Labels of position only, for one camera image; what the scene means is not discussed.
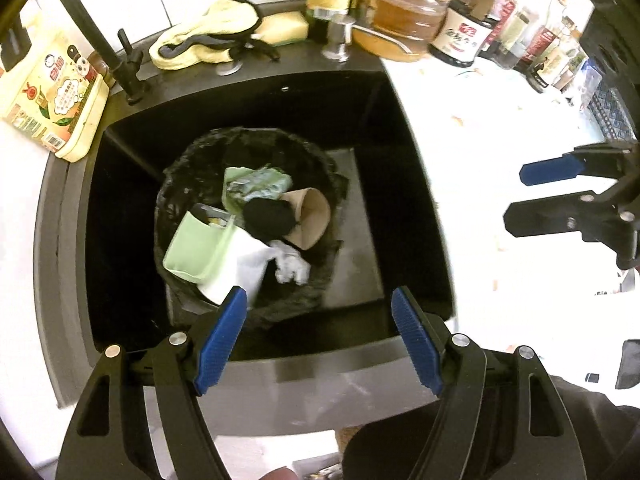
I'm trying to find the green paper packet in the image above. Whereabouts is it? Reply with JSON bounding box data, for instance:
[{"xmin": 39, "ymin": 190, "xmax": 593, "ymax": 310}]
[{"xmin": 162, "ymin": 210, "xmax": 236, "ymax": 284}]

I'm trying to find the white tissue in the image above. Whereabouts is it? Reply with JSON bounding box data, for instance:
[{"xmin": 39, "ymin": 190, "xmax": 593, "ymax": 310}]
[{"xmin": 270, "ymin": 240, "xmax": 312, "ymax": 286}]

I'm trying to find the green snack packet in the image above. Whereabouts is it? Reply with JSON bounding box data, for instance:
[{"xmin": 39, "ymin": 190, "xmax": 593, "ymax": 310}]
[{"xmin": 240, "ymin": 167, "xmax": 294, "ymax": 206}]

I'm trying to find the red label bottle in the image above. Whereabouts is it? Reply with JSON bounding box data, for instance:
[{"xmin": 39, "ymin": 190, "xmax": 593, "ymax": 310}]
[{"xmin": 520, "ymin": 22, "xmax": 562, "ymax": 74}]

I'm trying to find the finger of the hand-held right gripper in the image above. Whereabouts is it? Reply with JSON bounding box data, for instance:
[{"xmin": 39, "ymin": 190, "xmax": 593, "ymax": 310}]
[
  {"xmin": 519, "ymin": 142, "xmax": 640, "ymax": 186},
  {"xmin": 502, "ymin": 191, "xmax": 619, "ymax": 239}
]

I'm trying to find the metal soap dispenser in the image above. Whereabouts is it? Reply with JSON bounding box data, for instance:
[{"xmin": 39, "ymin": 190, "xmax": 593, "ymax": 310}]
[{"xmin": 312, "ymin": 7, "xmax": 414, "ymax": 64}]

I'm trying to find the black sink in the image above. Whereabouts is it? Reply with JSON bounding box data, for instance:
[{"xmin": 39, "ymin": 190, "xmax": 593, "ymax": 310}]
[{"xmin": 35, "ymin": 0, "xmax": 459, "ymax": 409}]

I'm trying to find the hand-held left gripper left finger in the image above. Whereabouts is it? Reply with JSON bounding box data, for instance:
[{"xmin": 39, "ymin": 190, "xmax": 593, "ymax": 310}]
[{"xmin": 55, "ymin": 285, "xmax": 248, "ymax": 480}]

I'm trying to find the black balled sock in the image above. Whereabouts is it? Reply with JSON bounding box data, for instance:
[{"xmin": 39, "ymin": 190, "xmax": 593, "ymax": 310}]
[{"xmin": 241, "ymin": 197, "xmax": 297, "ymax": 244}]

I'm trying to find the yellow cleaning cloth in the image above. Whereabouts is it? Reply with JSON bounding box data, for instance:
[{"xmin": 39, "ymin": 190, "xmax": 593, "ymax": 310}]
[{"xmin": 149, "ymin": 0, "xmax": 281, "ymax": 70}]

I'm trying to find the black plastic crate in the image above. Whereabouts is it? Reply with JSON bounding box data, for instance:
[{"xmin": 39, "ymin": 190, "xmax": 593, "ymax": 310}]
[{"xmin": 580, "ymin": 0, "xmax": 640, "ymax": 111}]

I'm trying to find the daisy print tablecloth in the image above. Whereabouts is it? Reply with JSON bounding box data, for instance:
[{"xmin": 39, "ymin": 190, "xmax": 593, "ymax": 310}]
[{"xmin": 380, "ymin": 50, "xmax": 640, "ymax": 387}]

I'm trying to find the yellow detergent bottle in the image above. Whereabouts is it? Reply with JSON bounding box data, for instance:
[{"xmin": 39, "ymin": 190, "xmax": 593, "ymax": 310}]
[{"xmin": 0, "ymin": 27, "xmax": 111, "ymax": 163}]

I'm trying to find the dark soy sauce bottle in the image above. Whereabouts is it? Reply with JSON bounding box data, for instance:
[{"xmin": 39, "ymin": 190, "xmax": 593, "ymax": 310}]
[{"xmin": 427, "ymin": 0, "xmax": 509, "ymax": 69}]

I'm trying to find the clear glass bottle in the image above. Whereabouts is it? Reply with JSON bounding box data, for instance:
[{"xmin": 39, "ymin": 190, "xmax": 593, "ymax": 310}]
[{"xmin": 497, "ymin": 7, "xmax": 532, "ymax": 71}]

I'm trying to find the brown paper cup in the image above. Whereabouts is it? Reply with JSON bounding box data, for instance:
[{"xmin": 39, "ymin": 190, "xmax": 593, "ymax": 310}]
[{"xmin": 280, "ymin": 187, "xmax": 332, "ymax": 252}]

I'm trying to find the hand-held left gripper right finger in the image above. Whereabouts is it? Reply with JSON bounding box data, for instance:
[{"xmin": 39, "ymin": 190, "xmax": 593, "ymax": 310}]
[{"xmin": 391, "ymin": 286, "xmax": 588, "ymax": 480}]

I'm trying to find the yellow sponge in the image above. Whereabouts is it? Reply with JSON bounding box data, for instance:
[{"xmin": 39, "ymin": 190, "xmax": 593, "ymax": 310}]
[{"xmin": 257, "ymin": 10, "xmax": 309, "ymax": 46}]

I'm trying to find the black faucet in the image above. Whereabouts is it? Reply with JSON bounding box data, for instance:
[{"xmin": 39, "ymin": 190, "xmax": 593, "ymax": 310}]
[{"xmin": 42, "ymin": 0, "xmax": 151, "ymax": 106}]

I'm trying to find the large cooking oil bottle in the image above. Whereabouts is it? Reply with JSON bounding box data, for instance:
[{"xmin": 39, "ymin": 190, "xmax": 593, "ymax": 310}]
[{"xmin": 352, "ymin": 0, "xmax": 464, "ymax": 64}]

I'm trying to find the trash bin black bag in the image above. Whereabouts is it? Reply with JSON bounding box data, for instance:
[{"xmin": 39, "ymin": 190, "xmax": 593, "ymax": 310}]
[{"xmin": 152, "ymin": 127, "xmax": 351, "ymax": 332}]

